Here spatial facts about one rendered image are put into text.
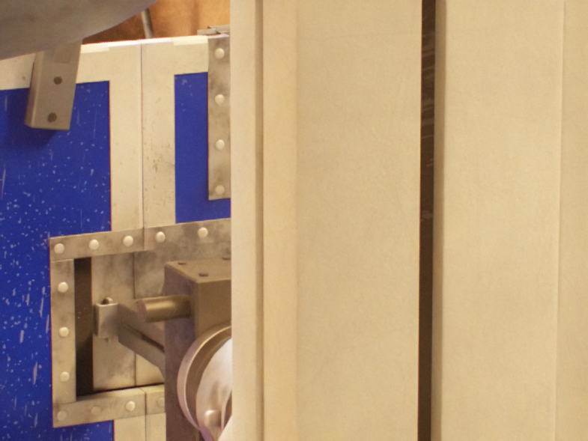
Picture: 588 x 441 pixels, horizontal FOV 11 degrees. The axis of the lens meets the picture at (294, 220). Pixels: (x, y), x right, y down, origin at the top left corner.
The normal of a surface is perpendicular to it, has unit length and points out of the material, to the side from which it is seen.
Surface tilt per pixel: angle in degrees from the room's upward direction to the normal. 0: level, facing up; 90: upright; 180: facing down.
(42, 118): 90
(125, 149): 90
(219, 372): 56
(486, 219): 90
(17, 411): 90
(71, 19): 131
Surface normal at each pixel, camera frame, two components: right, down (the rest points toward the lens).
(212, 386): -0.86, -0.21
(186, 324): -0.90, 0.10
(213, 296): 0.44, 0.21
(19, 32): 0.43, 0.79
